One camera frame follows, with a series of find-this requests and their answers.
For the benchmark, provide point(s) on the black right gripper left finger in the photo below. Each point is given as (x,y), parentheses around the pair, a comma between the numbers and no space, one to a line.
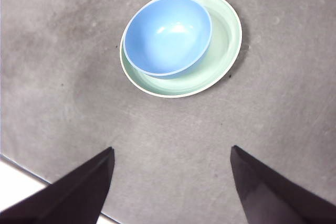
(71,197)

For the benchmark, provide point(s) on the green plate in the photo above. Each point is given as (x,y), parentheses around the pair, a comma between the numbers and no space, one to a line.
(223,43)

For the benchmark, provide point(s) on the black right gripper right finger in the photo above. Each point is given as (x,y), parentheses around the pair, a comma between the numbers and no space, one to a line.
(273,197)

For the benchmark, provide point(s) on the blue bowl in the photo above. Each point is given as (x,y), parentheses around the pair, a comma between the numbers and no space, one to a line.
(165,43)

